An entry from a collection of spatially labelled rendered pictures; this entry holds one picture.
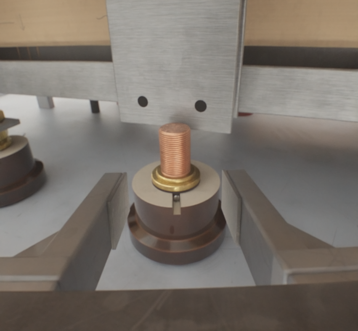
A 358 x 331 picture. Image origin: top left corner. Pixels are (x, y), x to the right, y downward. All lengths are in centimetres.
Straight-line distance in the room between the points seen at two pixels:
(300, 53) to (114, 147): 35
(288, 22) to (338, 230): 24
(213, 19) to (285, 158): 31
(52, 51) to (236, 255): 38
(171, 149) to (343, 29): 22
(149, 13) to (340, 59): 21
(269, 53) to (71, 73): 25
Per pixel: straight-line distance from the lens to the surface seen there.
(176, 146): 23
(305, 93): 29
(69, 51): 43
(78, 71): 36
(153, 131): 56
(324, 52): 33
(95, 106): 72
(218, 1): 23
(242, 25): 27
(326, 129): 64
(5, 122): 40
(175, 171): 24
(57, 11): 43
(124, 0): 26
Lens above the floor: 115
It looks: 27 degrees up
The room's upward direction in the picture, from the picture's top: 179 degrees clockwise
